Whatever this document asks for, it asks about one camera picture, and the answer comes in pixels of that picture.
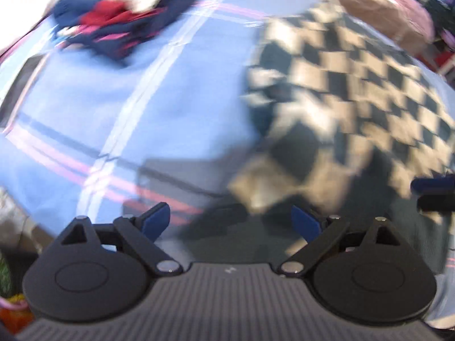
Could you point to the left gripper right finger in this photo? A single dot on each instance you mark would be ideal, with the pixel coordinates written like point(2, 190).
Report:
point(368, 277)

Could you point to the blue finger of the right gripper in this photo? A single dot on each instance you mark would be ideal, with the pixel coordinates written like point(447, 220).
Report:
point(434, 194)

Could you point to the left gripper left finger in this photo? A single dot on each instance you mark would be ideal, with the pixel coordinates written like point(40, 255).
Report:
point(92, 272)

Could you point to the green cream checkered sweater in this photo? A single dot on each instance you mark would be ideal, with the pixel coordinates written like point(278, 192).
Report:
point(346, 121)

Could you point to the navy red clothes pile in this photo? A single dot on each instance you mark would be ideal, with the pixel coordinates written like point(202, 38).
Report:
point(109, 28)

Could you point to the light blue striped bedsheet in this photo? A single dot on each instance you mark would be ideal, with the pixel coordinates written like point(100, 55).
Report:
point(102, 139)

